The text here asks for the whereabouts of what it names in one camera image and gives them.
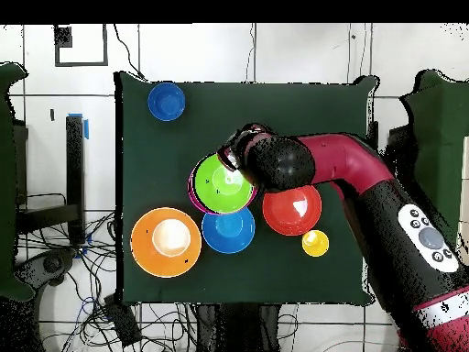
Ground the light green bowl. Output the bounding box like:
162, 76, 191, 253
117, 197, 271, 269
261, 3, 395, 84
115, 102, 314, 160
193, 152, 255, 215

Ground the large pink bowl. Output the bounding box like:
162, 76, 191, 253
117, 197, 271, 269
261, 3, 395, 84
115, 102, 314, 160
187, 155, 258, 216

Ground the small dark blue bowl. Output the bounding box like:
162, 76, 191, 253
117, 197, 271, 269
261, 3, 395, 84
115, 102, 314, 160
147, 82, 187, 122

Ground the light blue bowl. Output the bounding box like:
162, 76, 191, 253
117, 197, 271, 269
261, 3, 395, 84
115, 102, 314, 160
202, 206, 256, 255

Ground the large orange bowl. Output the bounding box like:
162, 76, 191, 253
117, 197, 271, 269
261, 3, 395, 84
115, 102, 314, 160
130, 206, 202, 279

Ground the red shallow bowl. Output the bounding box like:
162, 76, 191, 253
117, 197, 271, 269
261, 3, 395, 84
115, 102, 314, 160
262, 184, 322, 237

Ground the dark green tablecloth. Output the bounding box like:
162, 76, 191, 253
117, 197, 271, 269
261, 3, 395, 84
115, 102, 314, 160
115, 71, 378, 305

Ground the yellow cup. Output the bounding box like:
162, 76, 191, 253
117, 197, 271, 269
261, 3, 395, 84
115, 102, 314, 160
301, 229, 330, 258

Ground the black power strip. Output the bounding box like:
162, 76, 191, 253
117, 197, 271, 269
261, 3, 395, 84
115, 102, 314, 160
104, 294, 142, 347

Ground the green-clothed side table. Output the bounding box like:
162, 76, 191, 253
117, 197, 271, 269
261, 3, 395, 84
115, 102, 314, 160
398, 69, 469, 258
0, 61, 34, 302

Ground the black stand frame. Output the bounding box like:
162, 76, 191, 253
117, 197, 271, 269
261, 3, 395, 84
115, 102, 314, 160
14, 115, 87, 245
365, 120, 420, 177

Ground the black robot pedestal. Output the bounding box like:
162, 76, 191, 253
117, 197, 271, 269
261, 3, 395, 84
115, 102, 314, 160
193, 302, 283, 352

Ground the tangle of floor cables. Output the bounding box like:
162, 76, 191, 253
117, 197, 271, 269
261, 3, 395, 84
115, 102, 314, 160
16, 210, 195, 352

